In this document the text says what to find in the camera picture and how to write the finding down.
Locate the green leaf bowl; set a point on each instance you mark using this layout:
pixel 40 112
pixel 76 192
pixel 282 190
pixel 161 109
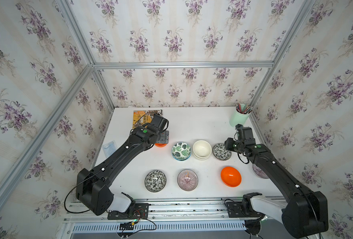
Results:
pixel 181 149

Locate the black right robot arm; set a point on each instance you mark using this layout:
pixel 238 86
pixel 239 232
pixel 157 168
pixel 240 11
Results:
pixel 304 212

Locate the aluminium mounting rail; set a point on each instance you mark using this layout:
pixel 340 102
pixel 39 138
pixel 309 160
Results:
pixel 194 209

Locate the small circuit board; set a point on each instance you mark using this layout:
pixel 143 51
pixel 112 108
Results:
pixel 127 226

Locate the orange plastic bowl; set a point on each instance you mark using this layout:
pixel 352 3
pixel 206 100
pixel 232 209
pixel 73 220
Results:
pixel 231 176
pixel 160 144

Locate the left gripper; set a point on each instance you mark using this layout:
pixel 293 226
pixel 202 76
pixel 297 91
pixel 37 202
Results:
pixel 165 137

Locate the white ceramic bowl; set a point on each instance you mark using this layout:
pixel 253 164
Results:
pixel 202 149

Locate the pink striped bowl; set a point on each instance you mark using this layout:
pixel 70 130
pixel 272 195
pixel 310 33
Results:
pixel 259 172
pixel 187 180

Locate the orange plastic bowl far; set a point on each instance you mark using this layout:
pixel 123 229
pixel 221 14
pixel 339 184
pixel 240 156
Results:
pixel 160 144

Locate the mint green pen cup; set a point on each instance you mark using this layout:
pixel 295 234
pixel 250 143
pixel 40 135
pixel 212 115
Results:
pixel 241 114

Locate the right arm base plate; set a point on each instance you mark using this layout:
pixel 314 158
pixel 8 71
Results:
pixel 236 210

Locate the orange plastic bowl near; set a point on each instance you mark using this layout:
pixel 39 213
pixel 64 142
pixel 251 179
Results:
pixel 231 176

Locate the black white patterned bowl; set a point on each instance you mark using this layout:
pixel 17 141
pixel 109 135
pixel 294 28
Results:
pixel 155 181

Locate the yellow illustrated children's book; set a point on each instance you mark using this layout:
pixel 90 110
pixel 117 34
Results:
pixel 142 117

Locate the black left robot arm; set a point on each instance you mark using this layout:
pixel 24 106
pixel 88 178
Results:
pixel 93 186

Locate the green leaf bowl resting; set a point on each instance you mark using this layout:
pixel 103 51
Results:
pixel 181 158

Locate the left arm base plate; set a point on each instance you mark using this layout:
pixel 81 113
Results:
pixel 137 211

